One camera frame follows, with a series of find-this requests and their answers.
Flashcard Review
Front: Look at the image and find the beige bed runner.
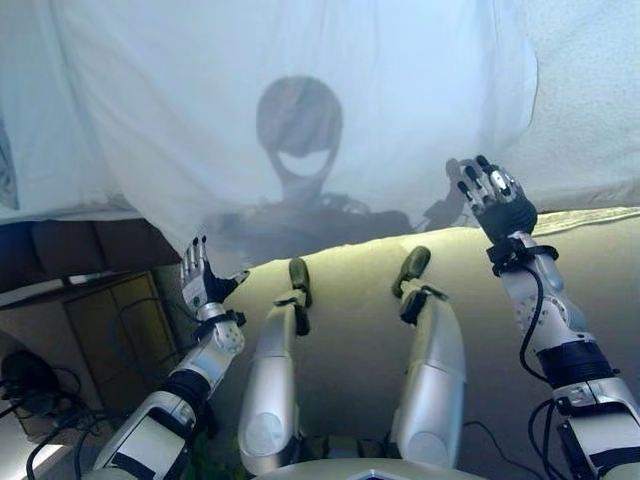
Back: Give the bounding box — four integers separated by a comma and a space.
499, 0, 640, 212

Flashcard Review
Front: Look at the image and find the thin black floor cable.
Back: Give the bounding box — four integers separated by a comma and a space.
463, 421, 534, 474

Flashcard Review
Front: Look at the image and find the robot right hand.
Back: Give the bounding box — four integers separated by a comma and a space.
444, 154, 540, 246

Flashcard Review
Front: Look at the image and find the brown upholstered bed frame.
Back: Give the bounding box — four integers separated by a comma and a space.
0, 217, 184, 294

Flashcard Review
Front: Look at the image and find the black device with cables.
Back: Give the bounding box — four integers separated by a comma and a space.
0, 349, 62, 417

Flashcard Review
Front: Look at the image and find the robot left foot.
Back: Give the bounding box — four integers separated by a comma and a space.
273, 257, 315, 337

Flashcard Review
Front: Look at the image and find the wooden nightstand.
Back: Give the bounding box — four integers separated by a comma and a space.
0, 269, 187, 437

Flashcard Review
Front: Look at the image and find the silver robot right leg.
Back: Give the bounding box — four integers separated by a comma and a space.
391, 288, 467, 470

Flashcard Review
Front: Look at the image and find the silver robot leg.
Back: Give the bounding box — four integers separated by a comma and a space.
391, 288, 467, 470
237, 301, 302, 475

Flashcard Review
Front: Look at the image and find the white bed sheet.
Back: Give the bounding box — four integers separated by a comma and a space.
0, 0, 147, 224

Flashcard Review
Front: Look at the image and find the silver robot left leg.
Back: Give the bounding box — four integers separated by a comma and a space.
237, 301, 302, 475

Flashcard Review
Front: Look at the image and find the white duvet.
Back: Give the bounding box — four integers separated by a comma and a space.
49, 0, 540, 281

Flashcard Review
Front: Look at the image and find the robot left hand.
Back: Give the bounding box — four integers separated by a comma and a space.
180, 233, 251, 319

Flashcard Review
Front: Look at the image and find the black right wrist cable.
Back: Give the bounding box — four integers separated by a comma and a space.
518, 271, 547, 385

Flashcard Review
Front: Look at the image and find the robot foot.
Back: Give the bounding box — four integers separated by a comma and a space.
389, 246, 450, 327
273, 257, 315, 337

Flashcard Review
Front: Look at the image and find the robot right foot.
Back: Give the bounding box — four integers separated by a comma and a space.
389, 246, 450, 327

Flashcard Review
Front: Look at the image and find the thick black floor cable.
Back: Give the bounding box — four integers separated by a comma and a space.
24, 389, 132, 480

